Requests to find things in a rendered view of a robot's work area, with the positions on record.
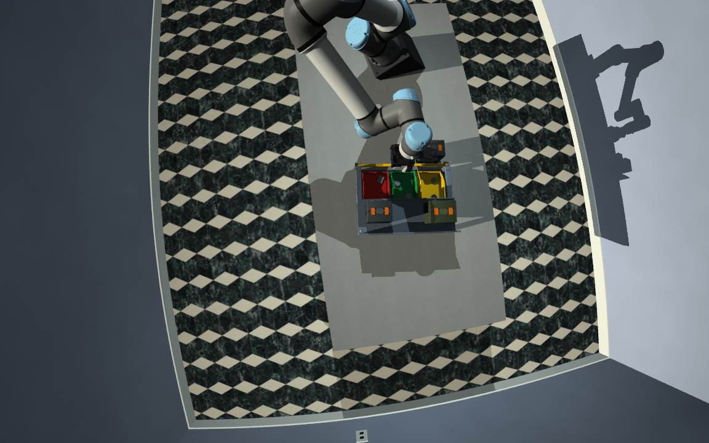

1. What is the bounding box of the red bin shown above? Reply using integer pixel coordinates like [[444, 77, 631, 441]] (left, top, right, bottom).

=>
[[363, 171, 390, 199]]

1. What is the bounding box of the dark grey metal shelf rack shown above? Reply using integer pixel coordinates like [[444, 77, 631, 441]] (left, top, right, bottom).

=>
[[354, 162, 461, 236]]

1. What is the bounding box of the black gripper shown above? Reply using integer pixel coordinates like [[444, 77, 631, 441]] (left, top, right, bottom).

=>
[[390, 144, 415, 172]]

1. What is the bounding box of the yellow open bin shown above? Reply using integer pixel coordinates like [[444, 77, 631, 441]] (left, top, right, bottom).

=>
[[415, 171, 446, 198]]

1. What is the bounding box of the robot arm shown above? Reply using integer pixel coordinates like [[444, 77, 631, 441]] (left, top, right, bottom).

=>
[[284, 0, 437, 162]]

